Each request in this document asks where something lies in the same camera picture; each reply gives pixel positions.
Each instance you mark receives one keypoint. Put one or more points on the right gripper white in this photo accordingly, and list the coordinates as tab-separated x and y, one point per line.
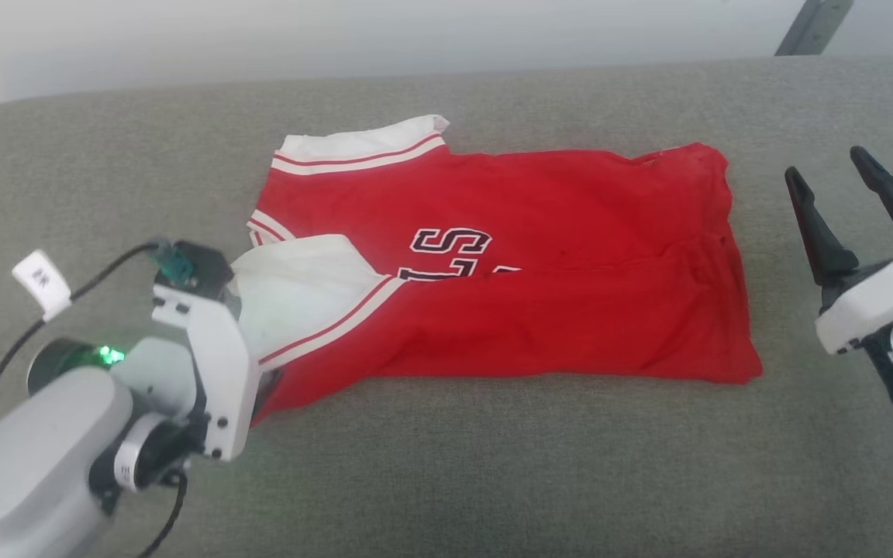
873	306

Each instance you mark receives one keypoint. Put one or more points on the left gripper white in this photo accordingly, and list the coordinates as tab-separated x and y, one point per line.
222	372

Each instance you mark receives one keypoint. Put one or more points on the red white basketball jersey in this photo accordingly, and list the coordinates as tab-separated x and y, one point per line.
532	310

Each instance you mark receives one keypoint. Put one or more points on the grey metal pole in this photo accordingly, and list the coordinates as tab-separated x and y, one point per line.
815	27

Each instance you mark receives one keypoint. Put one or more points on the grey fabric sofa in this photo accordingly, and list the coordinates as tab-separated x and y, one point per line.
493	465

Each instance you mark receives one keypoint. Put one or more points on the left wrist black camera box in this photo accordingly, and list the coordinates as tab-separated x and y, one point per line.
210	271

